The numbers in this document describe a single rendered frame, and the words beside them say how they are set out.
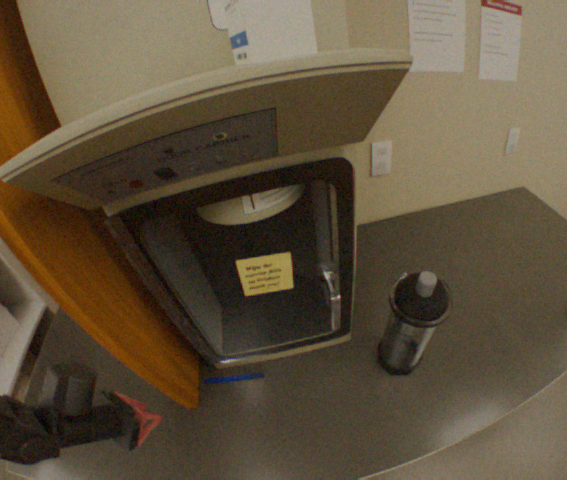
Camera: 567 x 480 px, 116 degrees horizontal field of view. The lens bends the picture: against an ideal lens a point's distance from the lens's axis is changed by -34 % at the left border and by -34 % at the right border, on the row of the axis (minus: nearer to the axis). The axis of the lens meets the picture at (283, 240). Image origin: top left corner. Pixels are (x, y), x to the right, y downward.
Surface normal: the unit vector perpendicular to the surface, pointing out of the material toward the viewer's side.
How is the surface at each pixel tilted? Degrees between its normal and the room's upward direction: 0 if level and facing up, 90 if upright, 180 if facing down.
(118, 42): 90
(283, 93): 135
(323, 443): 0
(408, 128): 90
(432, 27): 90
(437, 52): 90
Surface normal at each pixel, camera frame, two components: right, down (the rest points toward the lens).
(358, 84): 0.22, 0.97
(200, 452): -0.16, -0.75
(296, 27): 0.39, 0.55
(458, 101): 0.16, 0.62
